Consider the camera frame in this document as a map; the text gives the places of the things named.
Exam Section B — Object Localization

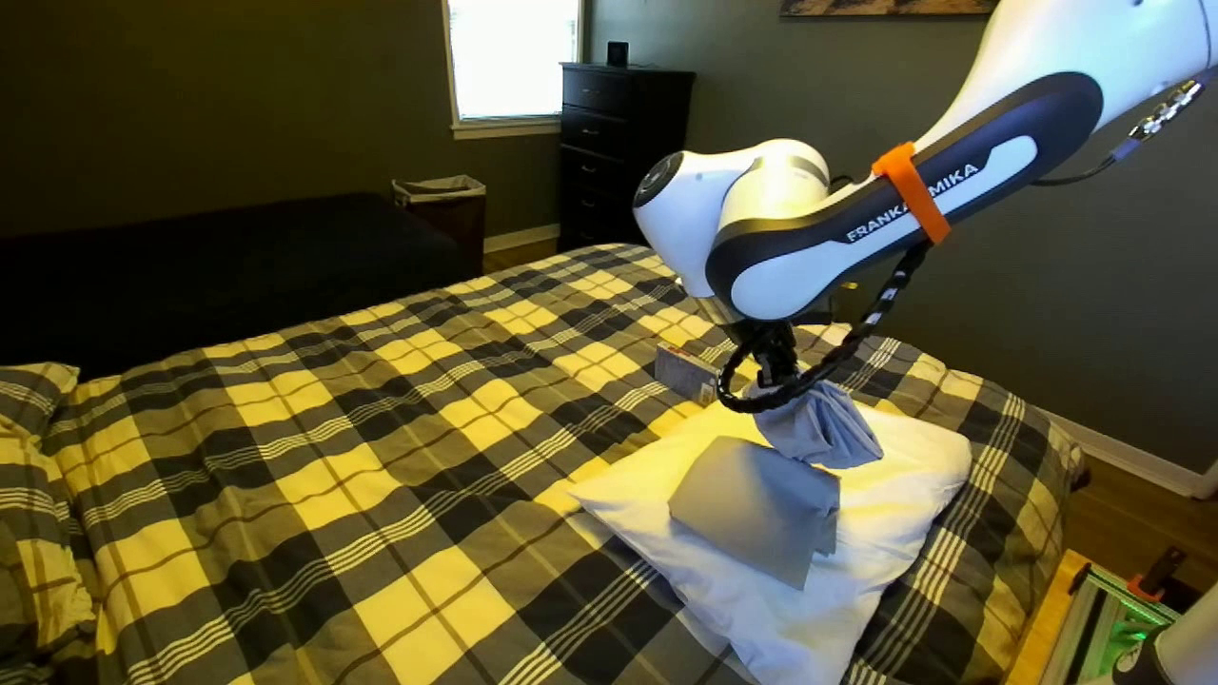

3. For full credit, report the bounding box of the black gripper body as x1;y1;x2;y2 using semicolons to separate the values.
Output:
734;321;807;393

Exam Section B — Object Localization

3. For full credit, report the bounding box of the black dresser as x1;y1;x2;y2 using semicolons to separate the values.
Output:
555;58;699;254

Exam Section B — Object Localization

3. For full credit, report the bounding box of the plaid checkered bed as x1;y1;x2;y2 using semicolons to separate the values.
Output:
35;241;1086;685

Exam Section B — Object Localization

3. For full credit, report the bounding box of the teal wooden cart top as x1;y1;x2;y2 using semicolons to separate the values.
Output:
1003;543;1218;685

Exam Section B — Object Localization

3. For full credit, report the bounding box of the wall picture frame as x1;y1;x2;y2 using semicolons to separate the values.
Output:
776;0;1002;22

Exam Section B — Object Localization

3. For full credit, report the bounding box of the black couch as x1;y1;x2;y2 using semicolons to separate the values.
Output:
0;185;486;386

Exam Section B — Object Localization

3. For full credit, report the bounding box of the grey sheet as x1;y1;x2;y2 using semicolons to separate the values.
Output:
667;433;845;590
758;378;888;472

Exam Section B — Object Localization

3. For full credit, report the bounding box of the white pillow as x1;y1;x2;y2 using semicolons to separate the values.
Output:
563;396;979;685

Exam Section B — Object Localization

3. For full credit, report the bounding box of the large plaid pillow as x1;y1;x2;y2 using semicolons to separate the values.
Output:
0;359;104;685

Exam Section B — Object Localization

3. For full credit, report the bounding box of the bright window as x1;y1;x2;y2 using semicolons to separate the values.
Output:
436;0;591;140

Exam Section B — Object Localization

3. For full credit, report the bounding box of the dark trash bin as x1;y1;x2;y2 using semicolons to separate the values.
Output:
389;171;494;268

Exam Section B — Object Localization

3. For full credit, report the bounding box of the orange strap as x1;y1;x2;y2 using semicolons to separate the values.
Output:
867;138;956;247

